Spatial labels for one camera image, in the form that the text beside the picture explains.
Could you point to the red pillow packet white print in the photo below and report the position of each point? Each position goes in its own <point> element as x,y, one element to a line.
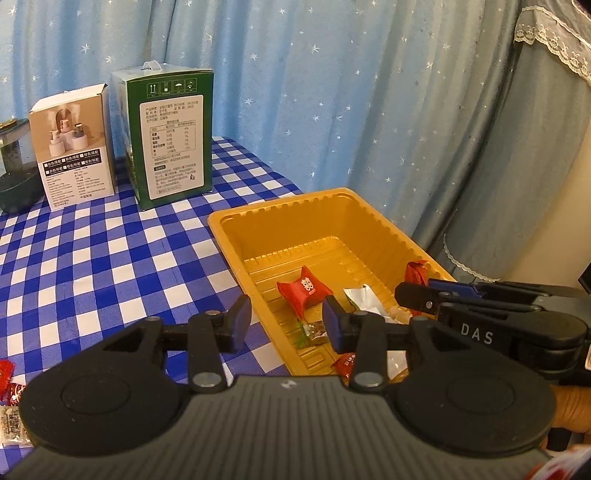
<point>304,290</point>

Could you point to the small beige candy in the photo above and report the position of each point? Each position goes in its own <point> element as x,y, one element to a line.
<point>397,367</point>

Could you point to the person's right hand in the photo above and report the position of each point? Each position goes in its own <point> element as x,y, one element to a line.
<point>572,406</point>

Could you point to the blue star curtain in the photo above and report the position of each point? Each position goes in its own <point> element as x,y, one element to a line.
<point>277,69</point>

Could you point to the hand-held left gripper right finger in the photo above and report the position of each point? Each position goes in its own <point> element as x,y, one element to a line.
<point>333,325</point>

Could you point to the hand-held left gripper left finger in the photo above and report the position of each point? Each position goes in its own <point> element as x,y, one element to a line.
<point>238,325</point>

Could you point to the grey curtain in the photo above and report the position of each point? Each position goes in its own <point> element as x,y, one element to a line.
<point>485,115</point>

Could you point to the green carton box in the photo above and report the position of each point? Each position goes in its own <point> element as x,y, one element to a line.
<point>175,138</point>

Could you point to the dark green glass humidifier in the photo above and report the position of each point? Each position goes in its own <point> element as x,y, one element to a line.
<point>18,189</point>

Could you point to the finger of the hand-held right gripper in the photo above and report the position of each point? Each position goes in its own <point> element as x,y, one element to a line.
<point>415,299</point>
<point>455,287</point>

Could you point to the green candy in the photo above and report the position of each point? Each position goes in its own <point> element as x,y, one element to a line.
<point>314,333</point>

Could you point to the dark brown snack packet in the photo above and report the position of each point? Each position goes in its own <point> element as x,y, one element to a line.
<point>16,394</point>

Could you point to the grey lace trimmed cover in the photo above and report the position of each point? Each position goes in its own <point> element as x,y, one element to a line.
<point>545,138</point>

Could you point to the long red snack packet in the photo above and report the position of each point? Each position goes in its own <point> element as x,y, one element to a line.
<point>5,369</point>

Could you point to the person's red white clothing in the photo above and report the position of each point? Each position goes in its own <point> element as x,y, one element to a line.
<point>563,468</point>

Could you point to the blue white checked tablecloth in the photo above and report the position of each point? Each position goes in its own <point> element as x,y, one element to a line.
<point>115,258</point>

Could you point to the orange plastic tray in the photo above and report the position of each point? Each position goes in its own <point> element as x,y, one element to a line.
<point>286,230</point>

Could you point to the red orange candy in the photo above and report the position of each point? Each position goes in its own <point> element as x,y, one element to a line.
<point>417,272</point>

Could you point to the white carton box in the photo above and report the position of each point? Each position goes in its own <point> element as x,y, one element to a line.
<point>74,175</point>

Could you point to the brown cube candy clear wrapper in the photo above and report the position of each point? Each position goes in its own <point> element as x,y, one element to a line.
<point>397,316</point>

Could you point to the clear long snack packet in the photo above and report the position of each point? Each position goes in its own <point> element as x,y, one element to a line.
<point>14,424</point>

